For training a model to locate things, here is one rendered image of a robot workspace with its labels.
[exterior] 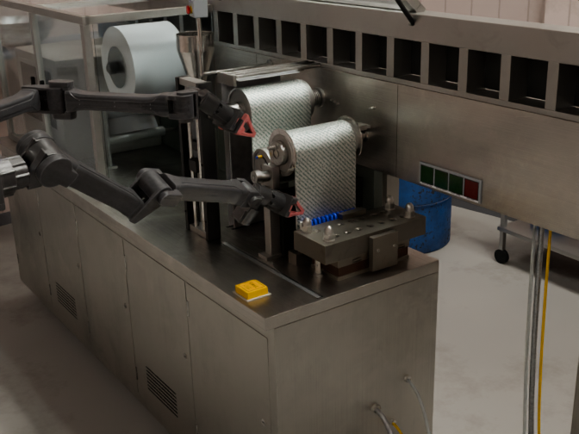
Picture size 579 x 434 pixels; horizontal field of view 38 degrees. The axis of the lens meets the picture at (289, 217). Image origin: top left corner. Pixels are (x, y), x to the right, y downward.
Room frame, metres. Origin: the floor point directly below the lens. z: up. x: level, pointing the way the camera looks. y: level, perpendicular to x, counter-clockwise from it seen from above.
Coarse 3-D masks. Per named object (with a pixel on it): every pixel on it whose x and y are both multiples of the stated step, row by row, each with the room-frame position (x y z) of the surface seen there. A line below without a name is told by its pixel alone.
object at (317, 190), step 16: (352, 160) 2.54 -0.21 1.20; (304, 176) 2.43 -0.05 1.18; (320, 176) 2.46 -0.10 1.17; (336, 176) 2.50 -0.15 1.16; (352, 176) 2.54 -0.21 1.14; (304, 192) 2.43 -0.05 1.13; (320, 192) 2.46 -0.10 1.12; (336, 192) 2.50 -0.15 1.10; (352, 192) 2.54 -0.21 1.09; (304, 208) 2.43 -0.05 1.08; (320, 208) 2.46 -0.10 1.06; (336, 208) 2.50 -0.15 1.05
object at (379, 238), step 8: (384, 232) 2.34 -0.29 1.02; (392, 232) 2.34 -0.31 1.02; (376, 240) 2.31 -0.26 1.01; (384, 240) 2.33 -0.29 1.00; (392, 240) 2.34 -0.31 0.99; (376, 248) 2.31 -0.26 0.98; (384, 248) 2.33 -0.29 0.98; (392, 248) 2.34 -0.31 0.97; (376, 256) 2.31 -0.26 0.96; (384, 256) 2.33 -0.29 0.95; (392, 256) 2.35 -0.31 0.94; (376, 264) 2.31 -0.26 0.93; (384, 264) 2.33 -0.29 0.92; (392, 264) 2.35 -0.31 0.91
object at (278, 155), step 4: (280, 140) 2.46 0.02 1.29; (272, 144) 2.46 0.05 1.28; (276, 144) 2.44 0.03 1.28; (280, 144) 2.43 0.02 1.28; (284, 144) 2.44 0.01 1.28; (280, 148) 2.43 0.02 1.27; (284, 148) 2.43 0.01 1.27; (272, 152) 2.46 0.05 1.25; (276, 152) 2.45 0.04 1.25; (280, 152) 2.43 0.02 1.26; (284, 152) 2.42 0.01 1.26; (272, 156) 2.46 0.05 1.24; (276, 156) 2.45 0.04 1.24; (280, 156) 2.43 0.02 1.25; (284, 156) 2.42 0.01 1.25; (288, 156) 2.43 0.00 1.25; (272, 160) 2.46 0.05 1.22; (276, 160) 2.45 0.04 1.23; (280, 160) 2.43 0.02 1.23; (284, 160) 2.42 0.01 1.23; (280, 164) 2.43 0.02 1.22
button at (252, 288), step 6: (246, 282) 2.22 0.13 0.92; (252, 282) 2.22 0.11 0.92; (258, 282) 2.22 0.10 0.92; (240, 288) 2.18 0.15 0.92; (246, 288) 2.18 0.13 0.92; (252, 288) 2.18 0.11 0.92; (258, 288) 2.17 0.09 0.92; (264, 288) 2.18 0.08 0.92; (240, 294) 2.18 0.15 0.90; (246, 294) 2.15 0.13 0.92; (252, 294) 2.16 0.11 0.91; (258, 294) 2.17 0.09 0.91
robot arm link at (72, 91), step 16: (64, 80) 2.37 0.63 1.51; (80, 96) 2.32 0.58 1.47; (96, 96) 2.31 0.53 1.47; (112, 96) 2.30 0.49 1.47; (128, 96) 2.29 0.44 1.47; (144, 96) 2.29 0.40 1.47; (160, 96) 2.27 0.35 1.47; (176, 96) 2.26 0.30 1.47; (192, 96) 2.27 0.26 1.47; (144, 112) 2.28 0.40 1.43; (160, 112) 2.27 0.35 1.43; (176, 112) 2.26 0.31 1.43; (192, 112) 2.27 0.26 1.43
